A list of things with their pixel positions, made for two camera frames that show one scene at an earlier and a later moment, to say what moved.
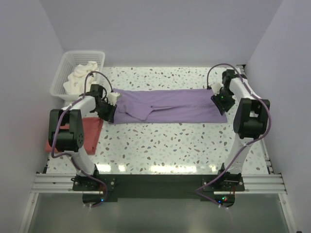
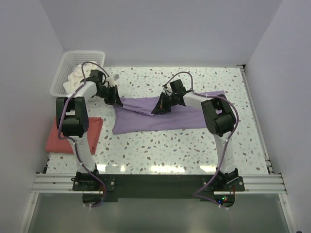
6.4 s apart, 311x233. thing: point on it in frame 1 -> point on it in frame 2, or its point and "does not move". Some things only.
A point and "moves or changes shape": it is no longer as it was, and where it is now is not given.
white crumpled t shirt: x=75 y=84 does not move
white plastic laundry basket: x=72 y=58 does not move
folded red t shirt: x=92 y=127 does not move
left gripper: x=109 y=117 -> x=114 y=99
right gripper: x=222 y=107 -> x=161 y=108
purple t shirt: x=171 y=106 moves or changes shape
